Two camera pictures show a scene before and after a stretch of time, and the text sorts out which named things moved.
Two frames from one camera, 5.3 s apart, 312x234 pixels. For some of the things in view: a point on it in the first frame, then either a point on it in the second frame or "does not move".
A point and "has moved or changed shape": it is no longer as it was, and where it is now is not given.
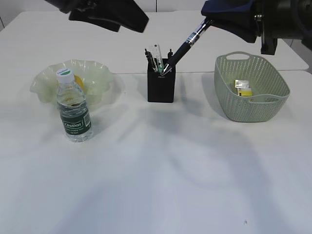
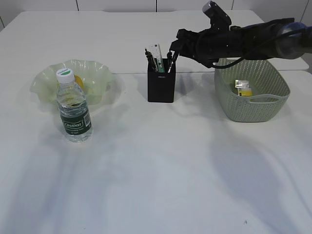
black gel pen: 194,35 has moved or changed shape
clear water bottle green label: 74,110 does not move
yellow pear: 79,81 does not move
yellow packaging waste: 243,89 does not move
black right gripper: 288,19 -> 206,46
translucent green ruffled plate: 93,78 does not move
